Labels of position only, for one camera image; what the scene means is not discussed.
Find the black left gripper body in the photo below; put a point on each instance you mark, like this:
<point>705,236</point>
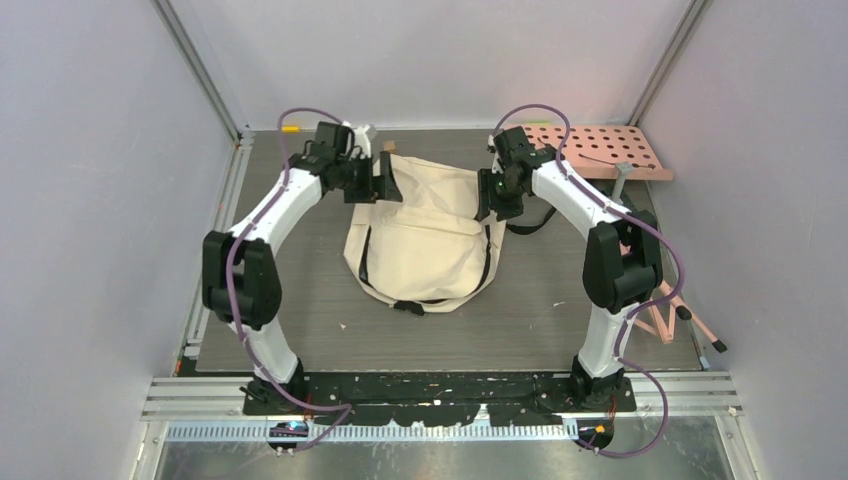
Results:
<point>358,178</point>

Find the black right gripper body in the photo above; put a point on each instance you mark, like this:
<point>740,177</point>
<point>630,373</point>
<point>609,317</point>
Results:
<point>497,193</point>

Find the cream canvas backpack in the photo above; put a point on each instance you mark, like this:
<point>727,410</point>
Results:
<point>428,253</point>

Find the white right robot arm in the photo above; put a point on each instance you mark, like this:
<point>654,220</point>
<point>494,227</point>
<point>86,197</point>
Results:
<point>622,264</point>

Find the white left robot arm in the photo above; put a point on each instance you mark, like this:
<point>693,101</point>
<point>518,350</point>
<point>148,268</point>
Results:
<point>240,280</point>

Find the pink perforated stand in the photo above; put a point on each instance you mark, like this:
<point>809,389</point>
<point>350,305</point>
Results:
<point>592,151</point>

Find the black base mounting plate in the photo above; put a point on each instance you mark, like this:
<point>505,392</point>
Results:
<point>434,399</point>

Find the grey bracket on stand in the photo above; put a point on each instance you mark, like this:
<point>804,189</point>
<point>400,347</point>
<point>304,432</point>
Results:
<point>623,170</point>

